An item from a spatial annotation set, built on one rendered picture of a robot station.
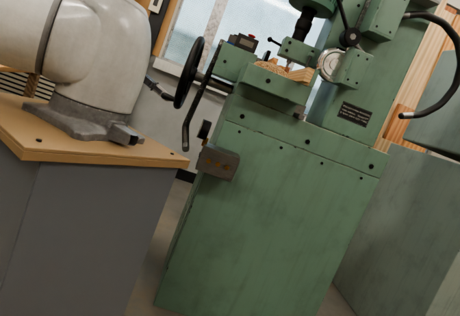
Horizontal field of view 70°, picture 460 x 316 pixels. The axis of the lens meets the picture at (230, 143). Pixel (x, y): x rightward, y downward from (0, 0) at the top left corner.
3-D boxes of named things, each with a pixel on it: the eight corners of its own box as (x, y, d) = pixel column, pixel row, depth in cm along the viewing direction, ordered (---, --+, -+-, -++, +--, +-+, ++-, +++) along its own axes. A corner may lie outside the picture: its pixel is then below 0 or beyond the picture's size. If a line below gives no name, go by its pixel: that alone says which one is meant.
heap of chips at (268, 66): (249, 66, 106) (252, 57, 105) (285, 80, 107) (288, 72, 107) (252, 63, 97) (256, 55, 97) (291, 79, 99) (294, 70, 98)
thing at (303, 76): (265, 83, 155) (268, 76, 155) (269, 85, 155) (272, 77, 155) (302, 81, 91) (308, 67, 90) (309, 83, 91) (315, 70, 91)
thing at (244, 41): (224, 46, 130) (229, 33, 129) (250, 57, 131) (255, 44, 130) (226, 42, 117) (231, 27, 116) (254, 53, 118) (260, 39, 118)
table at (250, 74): (211, 76, 156) (216, 64, 155) (270, 100, 159) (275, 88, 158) (211, 69, 96) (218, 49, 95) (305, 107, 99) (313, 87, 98)
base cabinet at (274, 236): (168, 245, 160) (220, 110, 150) (276, 282, 166) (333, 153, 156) (150, 306, 116) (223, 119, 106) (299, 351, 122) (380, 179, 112)
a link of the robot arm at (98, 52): (137, 120, 64) (174, 11, 62) (33, 89, 56) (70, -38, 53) (128, 107, 79) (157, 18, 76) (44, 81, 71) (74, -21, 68)
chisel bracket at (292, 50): (274, 59, 129) (283, 38, 128) (307, 72, 130) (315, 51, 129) (278, 57, 122) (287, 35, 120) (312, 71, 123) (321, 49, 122)
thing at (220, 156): (195, 163, 108) (203, 140, 107) (229, 175, 110) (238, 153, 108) (194, 169, 100) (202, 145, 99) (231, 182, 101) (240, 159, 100)
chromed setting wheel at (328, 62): (309, 74, 116) (323, 41, 115) (340, 87, 118) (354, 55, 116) (312, 74, 113) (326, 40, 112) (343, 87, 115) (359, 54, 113)
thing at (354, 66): (330, 83, 117) (344, 50, 115) (348, 90, 118) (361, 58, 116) (340, 82, 108) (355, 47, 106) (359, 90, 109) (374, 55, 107)
